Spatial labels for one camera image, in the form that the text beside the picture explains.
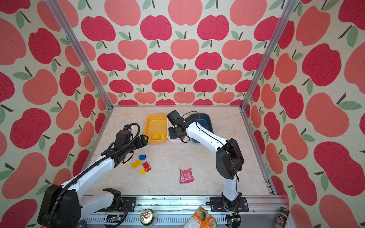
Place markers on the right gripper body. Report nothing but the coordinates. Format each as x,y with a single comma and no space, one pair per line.
172,133

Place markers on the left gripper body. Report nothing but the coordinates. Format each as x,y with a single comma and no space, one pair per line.
132,145

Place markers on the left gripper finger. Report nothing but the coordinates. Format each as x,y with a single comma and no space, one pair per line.
141,143
143,138

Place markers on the white plastic bin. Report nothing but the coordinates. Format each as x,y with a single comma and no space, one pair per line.
177,140

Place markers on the yellow plastic bin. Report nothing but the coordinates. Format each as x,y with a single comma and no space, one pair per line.
156,124

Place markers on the yellow long lego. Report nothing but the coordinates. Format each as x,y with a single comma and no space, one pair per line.
136,164

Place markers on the red lego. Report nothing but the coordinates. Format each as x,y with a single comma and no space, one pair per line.
146,166

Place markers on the dark teal plastic bin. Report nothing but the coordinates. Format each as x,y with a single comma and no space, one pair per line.
203,116

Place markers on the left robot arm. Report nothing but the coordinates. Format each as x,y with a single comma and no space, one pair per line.
65,205

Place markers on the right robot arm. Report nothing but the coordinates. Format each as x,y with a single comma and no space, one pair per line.
228,157

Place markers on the pink snack packet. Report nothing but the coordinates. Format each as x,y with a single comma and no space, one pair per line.
186,176

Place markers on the green circuit board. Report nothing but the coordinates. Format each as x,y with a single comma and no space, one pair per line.
113,219

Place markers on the soda can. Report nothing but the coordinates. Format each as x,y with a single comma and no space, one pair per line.
148,217

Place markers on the orange snack bag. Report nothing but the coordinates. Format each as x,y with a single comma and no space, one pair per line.
201,219

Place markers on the dark glass jar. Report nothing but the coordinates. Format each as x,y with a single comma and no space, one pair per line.
282,218

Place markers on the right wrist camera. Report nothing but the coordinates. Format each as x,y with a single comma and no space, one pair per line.
174,118

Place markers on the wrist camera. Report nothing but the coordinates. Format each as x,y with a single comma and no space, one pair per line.
174,118
123,137

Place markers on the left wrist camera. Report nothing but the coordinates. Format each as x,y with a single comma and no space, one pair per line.
123,137

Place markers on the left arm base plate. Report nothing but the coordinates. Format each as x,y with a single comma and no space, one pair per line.
127,204

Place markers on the aluminium front rail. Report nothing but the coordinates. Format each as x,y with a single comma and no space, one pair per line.
174,212

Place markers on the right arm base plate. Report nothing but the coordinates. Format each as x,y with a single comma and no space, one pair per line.
221,204

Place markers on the left aluminium post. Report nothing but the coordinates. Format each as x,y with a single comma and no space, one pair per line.
61,18

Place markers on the aluminium post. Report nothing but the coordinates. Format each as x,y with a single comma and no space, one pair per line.
61,18
273,43

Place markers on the right aluminium post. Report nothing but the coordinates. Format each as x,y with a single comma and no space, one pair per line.
273,43

